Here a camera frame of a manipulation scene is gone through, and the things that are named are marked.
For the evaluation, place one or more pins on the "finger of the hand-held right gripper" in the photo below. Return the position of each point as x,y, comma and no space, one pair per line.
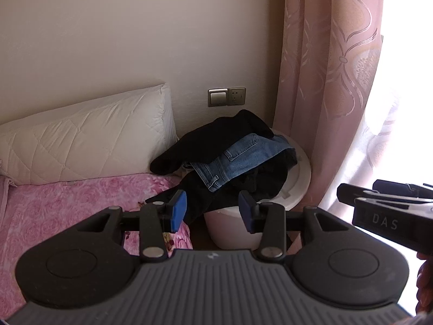
392,187
351,193

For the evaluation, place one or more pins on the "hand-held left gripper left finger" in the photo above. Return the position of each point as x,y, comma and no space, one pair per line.
178,210

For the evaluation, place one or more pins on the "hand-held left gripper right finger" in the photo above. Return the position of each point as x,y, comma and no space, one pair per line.
245,210

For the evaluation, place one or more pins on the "white laundry basket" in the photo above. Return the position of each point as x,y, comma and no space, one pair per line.
299,182

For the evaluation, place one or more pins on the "person's right hand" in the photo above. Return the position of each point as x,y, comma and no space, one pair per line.
425,284

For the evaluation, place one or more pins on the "black garment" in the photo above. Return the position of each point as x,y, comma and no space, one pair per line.
257,182

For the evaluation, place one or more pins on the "blue jeans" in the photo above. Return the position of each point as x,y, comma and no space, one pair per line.
243,160

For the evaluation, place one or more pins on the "cream quilted headboard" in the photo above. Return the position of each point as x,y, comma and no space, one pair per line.
84,135

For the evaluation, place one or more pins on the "pink patterned curtain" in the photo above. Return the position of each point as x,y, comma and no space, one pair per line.
321,74

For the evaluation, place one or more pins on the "pink floral blanket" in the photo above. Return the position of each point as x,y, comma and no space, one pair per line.
50,206

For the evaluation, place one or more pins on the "metal wall socket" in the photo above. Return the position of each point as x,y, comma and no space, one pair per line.
236,96

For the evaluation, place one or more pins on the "metal wall switch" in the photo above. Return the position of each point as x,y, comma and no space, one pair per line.
218,97

